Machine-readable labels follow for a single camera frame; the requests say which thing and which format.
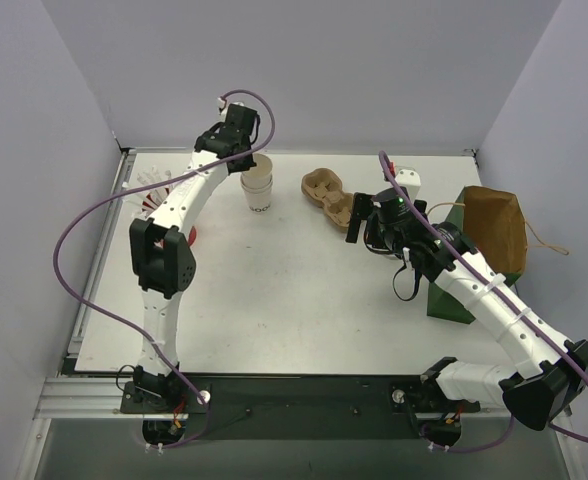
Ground brown pulp cup carrier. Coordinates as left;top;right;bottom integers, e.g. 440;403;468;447
301;168;354;233

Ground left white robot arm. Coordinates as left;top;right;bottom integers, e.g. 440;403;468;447
129;103;260;412

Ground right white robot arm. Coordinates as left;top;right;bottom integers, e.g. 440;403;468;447
346;188;588;431

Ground green paper takeout bag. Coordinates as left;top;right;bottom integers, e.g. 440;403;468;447
426;185;570;325

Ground stacked white paper cups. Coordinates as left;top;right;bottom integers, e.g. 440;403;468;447
240;154;273;213

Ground red straw holder cup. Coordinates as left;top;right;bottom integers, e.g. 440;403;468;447
137;194;197;246

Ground white wrapped straws bundle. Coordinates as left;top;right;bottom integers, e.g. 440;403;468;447
127;166;173;219

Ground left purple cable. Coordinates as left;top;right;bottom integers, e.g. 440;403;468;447
53;89;277;451

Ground aluminium frame rail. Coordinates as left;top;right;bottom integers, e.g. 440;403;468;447
34;377;122;420

